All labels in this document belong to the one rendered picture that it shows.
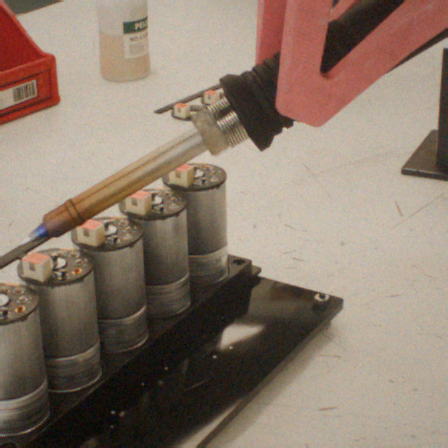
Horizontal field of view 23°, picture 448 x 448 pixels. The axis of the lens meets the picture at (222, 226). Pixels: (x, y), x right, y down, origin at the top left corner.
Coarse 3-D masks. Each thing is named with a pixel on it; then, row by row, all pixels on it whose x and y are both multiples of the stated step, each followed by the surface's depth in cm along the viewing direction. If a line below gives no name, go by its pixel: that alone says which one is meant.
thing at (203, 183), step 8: (200, 168) 43; (208, 168) 43; (216, 168) 43; (168, 176) 43; (208, 176) 43; (216, 176) 43; (224, 176) 43; (168, 184) 42; (192, 184) 42; (200, 184) 42; (208, 184) 42; (216, 184) 42
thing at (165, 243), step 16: (144, 224) 40; (160, 224) 40; (176, 224) 40; (144, 240) 40; (160, 240) 40; (176, 240) 40; (144, 256) 40; (160, 256) 40; (176, 256) 41; (144, 272) 41; (160, 272) 41; (176, 272) 41; (160, 288) 41; (176, 288) 41; (160, 304) 41; (176, 304) 41
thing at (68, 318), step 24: (48, 288) 35; (72, 288) 36; (48, 312) 36; (72, 312) 36; (96, 312) 37; (48, 336) 36; (72, 336) 36; (96, 336) 37; (48, 360) 37; (72, 360) 37; (96, 360) 37; (48, 384) 37; (72, 384) 37
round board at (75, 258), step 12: (36, 252) 37; (48, 252) 37; (60, 252) 37; (72, 252) 37; (84, 252) 37; (72, 264) 36; (84, 264) 36; (24, 276) 36; (60, 276) 36; (72, 276) 36; (84, 276) 36
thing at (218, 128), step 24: (192, 120) 32; (216, 120) 32; (240, 120) 32; (168, 144) 32; (192, 144) 32; (216, 144) 32; (240, 144) 33; (144, 168) 32; (168, 168) 32; (96, 192) 32; (120, 192) 32; (48, 216) 32; (72, 216) 32
